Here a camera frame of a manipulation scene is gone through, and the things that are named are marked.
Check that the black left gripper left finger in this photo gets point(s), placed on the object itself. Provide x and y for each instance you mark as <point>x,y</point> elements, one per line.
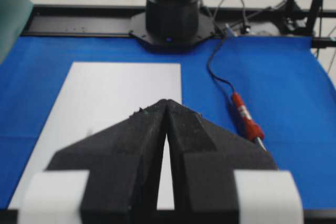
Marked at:
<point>110,177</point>

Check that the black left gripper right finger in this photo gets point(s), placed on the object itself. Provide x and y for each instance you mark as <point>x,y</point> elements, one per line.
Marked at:
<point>219,177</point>

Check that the red soldering iron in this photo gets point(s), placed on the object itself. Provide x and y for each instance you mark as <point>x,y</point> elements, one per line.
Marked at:
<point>253,131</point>

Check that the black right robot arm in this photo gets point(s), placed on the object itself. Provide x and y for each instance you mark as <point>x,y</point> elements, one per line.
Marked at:
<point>172,24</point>

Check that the white board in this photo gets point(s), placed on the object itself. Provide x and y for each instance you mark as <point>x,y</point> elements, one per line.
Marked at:
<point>93,97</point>

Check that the blue table cloth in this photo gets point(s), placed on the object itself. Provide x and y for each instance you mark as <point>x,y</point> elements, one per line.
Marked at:
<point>286,90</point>

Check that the teal backdrop curtain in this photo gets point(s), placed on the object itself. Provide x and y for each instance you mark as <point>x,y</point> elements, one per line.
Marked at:
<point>14,16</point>

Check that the black metal frame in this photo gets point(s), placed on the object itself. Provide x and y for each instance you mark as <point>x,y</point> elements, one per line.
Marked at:
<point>114,21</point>

